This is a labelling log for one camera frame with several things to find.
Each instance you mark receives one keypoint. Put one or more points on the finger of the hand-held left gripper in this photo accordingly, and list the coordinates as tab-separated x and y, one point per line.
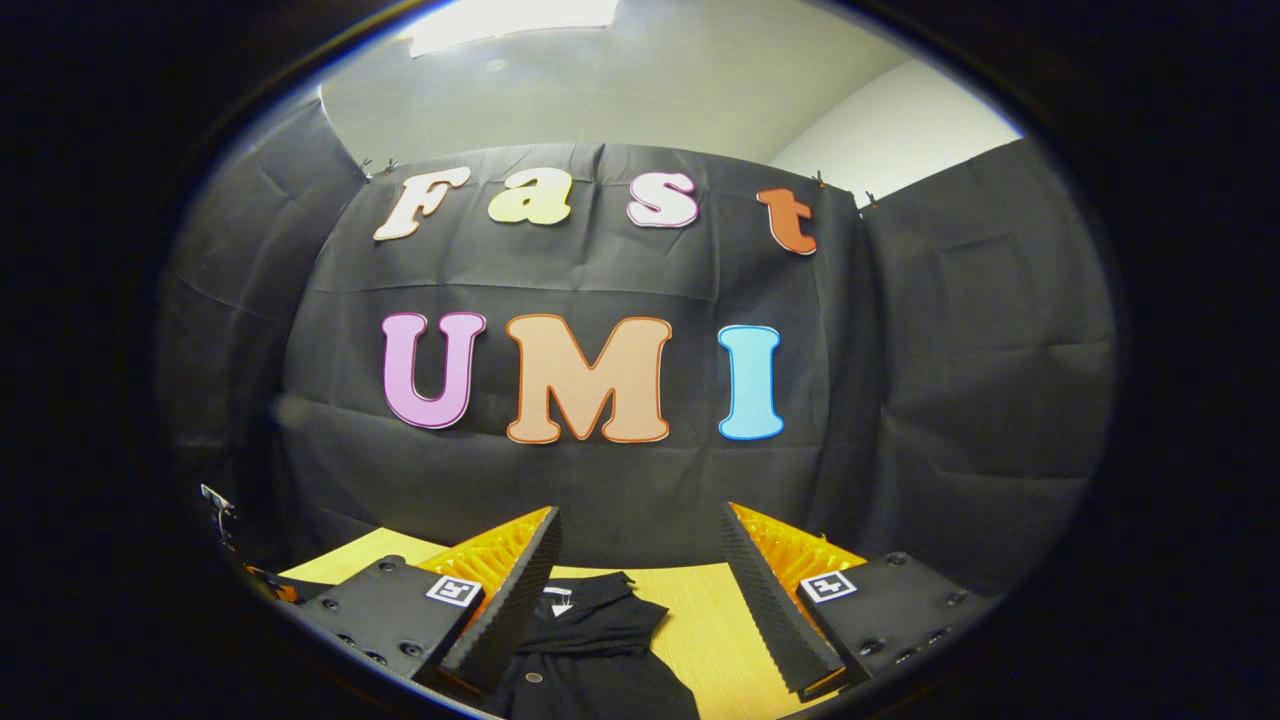
272	586

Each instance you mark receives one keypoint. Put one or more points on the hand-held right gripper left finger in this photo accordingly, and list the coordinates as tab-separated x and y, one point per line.
510	610

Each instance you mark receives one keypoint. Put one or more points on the black backdrop cloth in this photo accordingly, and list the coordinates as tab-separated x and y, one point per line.
600	480

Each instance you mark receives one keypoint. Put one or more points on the black button shirt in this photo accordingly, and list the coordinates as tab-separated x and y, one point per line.
590	660

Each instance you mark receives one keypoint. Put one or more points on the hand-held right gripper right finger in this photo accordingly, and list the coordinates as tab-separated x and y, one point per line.
775	620

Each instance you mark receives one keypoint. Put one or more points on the ceiling light panel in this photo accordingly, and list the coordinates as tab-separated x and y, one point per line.
510	22

